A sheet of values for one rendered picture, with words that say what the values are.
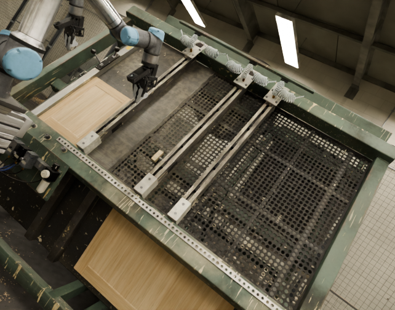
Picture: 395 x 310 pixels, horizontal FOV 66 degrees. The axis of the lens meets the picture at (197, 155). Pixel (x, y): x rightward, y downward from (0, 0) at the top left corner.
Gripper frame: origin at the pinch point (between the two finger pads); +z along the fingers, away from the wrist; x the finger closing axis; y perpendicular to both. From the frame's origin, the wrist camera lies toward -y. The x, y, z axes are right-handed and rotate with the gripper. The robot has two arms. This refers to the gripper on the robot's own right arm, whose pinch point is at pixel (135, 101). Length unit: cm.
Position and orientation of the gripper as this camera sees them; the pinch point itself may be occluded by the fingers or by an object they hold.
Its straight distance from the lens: 156.7
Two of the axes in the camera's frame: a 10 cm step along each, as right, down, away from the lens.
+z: -3.2, 8.4, 4.4
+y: 5.8, -1.9, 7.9
